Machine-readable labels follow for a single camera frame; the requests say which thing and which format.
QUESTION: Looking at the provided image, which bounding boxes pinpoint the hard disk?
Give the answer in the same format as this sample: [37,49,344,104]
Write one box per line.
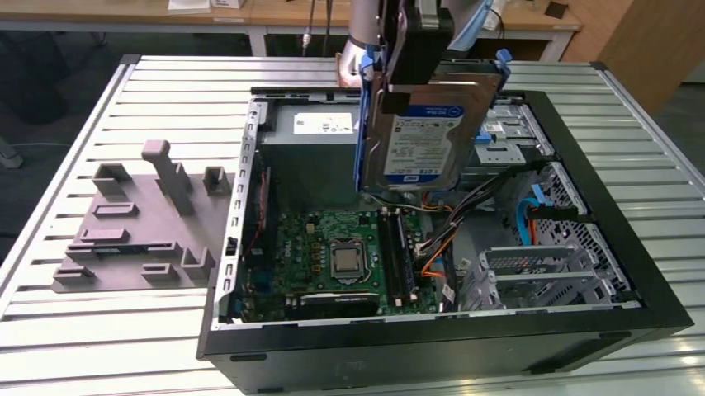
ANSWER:
[356,48,512,195]

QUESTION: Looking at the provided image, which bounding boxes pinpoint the blue SATA wire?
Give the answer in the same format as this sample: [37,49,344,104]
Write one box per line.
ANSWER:
[516,185,552,248]

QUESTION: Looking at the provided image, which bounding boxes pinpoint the multicoloured SATA power wire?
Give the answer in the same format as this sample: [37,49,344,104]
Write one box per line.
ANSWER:
[527,205,583,248]

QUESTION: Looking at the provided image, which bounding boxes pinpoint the silver metal disk bay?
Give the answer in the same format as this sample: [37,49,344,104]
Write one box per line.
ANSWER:
[477,245,627,310]

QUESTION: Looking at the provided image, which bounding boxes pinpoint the silver optical drive cage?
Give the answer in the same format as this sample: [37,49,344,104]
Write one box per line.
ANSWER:
[457,98,556,191]

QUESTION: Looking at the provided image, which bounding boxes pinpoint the gray power supply unit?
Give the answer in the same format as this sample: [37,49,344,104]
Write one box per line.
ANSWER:
[257,102,369,210]

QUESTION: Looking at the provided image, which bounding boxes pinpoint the white paper sheet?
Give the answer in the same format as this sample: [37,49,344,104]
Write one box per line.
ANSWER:
[167,0,214,12]

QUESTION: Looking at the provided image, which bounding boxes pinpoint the CPU socket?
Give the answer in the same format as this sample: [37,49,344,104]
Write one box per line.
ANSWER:
[328,237,377,286]

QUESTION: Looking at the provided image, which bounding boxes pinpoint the RAM stick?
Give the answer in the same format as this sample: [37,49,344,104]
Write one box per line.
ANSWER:
[400,214,420,301]

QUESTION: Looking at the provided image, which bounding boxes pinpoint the black RAM slot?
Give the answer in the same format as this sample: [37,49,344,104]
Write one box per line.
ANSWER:
[382,210,400,304]

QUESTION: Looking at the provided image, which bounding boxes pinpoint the green motherboard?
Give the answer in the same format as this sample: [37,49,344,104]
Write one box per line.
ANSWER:
[242,208,442,323]

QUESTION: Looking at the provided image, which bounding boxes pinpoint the silver CPU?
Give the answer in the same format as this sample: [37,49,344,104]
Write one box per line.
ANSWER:
[336,249,366,274]

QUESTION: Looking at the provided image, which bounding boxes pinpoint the black graphics card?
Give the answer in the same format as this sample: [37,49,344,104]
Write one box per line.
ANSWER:
[285,290,382,321]

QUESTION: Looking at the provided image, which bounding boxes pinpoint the gray parts rack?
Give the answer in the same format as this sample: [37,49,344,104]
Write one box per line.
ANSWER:
[50,139,237,296]

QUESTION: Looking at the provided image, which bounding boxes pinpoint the black PC case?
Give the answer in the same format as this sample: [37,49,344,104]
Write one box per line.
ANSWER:
[197,85,695,396]

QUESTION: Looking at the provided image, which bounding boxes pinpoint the black office chair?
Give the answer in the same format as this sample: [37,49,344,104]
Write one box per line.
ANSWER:
[0,31,77,127]

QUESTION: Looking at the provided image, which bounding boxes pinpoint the gray metal leg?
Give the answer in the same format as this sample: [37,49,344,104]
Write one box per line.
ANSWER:
[0,135,25,169]

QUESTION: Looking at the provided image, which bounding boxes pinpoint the black cable bundle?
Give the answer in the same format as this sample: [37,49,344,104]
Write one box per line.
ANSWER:
[418,164,545,257]

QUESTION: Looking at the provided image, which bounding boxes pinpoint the wooden desk white frame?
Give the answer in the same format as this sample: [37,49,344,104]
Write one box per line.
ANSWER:
[0,0,585,63]

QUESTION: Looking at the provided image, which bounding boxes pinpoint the orange red wire bundle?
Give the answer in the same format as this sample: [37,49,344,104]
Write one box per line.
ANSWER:
[418,230,460,282]

